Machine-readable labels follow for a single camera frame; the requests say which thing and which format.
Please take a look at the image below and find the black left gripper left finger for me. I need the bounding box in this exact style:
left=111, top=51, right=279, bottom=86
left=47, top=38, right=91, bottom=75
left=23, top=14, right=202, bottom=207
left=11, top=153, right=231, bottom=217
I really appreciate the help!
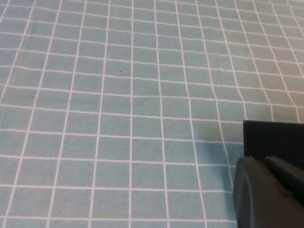
left=232, top=156, right=304, bottom=228

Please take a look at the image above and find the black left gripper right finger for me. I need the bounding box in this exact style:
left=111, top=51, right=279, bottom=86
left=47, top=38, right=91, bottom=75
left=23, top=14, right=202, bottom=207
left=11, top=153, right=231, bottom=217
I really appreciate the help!
left=264, top=155, right=304, bottom=208

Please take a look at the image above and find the black glasses case blue print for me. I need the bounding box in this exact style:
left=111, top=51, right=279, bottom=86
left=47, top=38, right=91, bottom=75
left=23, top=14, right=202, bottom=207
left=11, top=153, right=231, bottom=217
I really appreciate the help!
left=242, top=120, right=304, bottom=171

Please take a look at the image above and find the green checked tablecloth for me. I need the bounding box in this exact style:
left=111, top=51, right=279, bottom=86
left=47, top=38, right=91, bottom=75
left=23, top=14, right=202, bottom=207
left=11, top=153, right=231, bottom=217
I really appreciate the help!
left=0, top=0, right=304, bottom=228

